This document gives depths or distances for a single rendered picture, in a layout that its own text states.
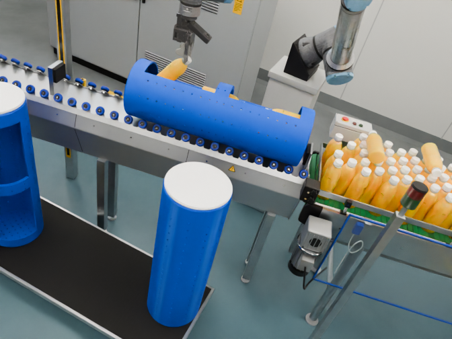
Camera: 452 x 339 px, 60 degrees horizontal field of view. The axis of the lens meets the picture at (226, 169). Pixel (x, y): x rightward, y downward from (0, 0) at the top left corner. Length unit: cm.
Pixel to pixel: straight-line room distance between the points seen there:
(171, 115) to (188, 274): 73
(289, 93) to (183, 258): 127
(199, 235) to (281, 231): 145
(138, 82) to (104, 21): 230
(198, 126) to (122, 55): 239
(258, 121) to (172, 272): 77
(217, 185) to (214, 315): 105
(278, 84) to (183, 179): 112
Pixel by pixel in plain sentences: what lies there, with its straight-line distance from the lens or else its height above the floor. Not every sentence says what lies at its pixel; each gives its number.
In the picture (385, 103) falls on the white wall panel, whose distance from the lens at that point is 469.
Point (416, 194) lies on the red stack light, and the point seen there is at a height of 124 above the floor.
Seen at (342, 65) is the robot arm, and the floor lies 131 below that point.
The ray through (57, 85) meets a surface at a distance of 225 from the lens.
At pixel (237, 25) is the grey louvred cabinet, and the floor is 98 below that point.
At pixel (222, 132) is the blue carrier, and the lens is 182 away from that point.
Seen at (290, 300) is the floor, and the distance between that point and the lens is 264.
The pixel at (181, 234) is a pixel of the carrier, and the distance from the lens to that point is 160.
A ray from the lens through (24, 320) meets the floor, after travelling 244.
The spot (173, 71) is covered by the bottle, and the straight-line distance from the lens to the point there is 188.
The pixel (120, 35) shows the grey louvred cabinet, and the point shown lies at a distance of 407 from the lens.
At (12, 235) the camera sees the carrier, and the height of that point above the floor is 16.
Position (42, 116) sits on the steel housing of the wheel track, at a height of 85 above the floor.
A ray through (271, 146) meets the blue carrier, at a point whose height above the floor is 108.
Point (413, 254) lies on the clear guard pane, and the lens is 204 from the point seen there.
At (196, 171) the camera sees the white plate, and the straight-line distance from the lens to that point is 164.
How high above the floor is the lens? 209
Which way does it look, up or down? 39 degrees down
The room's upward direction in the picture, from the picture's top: 15 degrees clockwise
